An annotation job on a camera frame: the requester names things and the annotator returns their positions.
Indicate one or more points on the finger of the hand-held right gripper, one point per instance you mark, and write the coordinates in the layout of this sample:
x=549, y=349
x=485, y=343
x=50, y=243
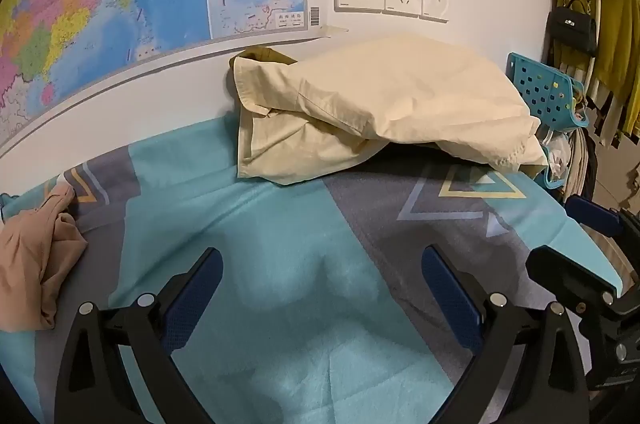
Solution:
x=592, y=214
x=570, y=276

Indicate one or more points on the cream large cloth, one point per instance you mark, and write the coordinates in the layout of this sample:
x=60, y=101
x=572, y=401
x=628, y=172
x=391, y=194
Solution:
x=400, y=93

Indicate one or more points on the colourful wall map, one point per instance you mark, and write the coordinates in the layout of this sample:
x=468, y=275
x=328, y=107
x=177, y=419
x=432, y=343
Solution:
x=75, y=3

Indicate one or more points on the blue plastic basket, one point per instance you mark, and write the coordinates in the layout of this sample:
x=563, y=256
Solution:
x=540, y=88

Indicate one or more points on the striped hanging garment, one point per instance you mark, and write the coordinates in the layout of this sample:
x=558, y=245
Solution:
x=612, y=113

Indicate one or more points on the yellow-green hanging garment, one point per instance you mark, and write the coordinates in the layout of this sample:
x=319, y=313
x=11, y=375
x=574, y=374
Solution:
x=620, y=33

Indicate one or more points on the olive green garment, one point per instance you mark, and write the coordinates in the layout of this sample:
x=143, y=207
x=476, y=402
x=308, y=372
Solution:
x=260, y=52

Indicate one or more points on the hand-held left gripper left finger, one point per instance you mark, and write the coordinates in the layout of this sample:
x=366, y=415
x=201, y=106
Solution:
x=195, y=299

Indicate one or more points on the teal grey printed bed sheet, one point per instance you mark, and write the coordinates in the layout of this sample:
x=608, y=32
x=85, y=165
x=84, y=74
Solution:
x=280, y=229

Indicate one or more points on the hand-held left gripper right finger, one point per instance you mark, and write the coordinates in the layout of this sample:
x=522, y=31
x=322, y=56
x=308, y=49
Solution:
x=450, y=299

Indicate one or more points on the beige hanging clothes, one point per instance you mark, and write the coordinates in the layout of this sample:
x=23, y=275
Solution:
x=580, y=163

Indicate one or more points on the pink cloth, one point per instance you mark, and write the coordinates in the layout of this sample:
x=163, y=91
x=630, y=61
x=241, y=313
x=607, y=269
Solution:
x=30, y=254

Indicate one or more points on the black handbag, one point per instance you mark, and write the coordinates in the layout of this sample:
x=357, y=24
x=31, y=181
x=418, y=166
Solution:
x=572, y=28

